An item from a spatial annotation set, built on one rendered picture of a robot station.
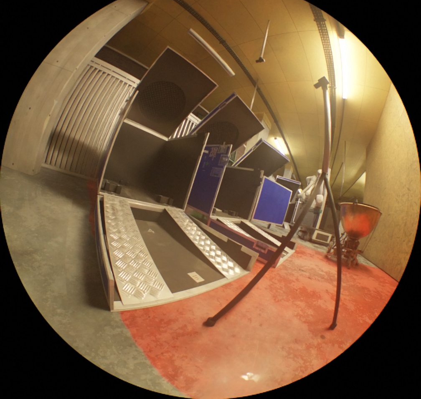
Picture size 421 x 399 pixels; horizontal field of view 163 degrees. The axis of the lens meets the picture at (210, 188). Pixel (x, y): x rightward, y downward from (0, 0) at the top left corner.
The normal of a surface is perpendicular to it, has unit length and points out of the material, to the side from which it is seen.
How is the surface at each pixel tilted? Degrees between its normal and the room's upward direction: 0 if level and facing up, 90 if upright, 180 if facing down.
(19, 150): 90
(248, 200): 90
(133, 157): 90
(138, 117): 136
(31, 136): 90
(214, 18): 180
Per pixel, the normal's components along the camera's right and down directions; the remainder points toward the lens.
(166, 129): 0.26, 0.82
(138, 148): 0.68, 0.19
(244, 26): -0.29, 0.96
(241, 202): -0.67, -0.22
